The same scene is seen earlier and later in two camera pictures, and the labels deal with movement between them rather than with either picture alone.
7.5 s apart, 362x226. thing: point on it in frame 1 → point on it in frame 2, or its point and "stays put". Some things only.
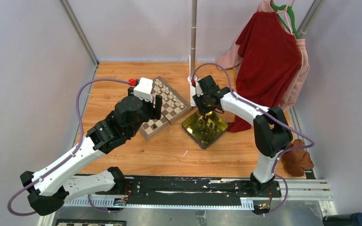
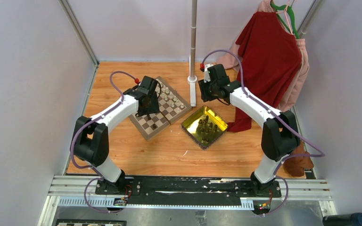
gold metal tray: [206, 131] stays put
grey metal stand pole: [194, 8] stays put
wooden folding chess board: [174, 106] stays put
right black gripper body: [203, 104] → [209, 90]
